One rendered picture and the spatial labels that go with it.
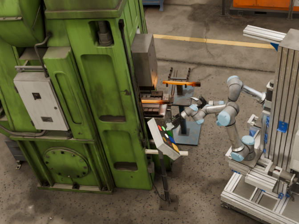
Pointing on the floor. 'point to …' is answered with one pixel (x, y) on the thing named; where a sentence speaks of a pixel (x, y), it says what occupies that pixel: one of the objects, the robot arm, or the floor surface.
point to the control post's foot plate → (173, 206)
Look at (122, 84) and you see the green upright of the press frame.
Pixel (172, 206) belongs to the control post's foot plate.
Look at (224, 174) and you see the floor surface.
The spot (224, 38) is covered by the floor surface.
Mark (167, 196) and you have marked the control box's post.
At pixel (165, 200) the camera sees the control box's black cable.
